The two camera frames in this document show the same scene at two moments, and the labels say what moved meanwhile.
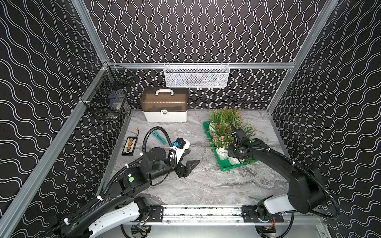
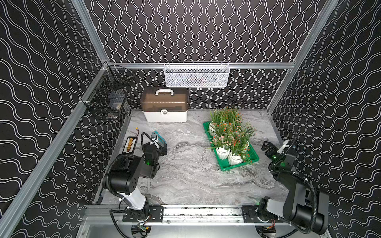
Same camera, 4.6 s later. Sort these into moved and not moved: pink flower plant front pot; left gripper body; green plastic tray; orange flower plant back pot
Moved: left gripper body
Not moved: green plastic tray; pink flower plant front pot; orange flower plant back pot
